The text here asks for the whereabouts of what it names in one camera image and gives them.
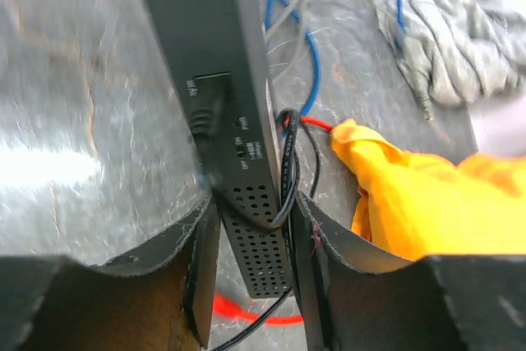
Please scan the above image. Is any grey ethernet cable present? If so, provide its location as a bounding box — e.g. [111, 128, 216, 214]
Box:
[262, 0, 373, 81]

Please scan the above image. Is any black power cable with plug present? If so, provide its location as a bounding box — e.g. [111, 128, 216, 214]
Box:
[207, 107, 321, 351]

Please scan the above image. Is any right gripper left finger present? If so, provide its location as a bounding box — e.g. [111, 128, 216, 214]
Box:
[1, 198, 220, 350]

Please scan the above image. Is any grey crumpled cloth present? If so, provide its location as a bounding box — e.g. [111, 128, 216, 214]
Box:
[373, 0, 525, 118]

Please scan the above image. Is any black network switch box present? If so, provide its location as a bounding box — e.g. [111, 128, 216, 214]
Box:
[144, 0, 290, 298]

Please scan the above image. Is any orange Mickey Mouse pillow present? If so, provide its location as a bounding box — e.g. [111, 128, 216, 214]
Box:
[331, 118, 525, 261]

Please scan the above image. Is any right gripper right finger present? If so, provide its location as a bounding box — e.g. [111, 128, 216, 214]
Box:
[291, 195, 525, 350]

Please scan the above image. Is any red ethernet cable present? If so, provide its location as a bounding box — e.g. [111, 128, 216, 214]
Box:
[213, 115, 335, 326]

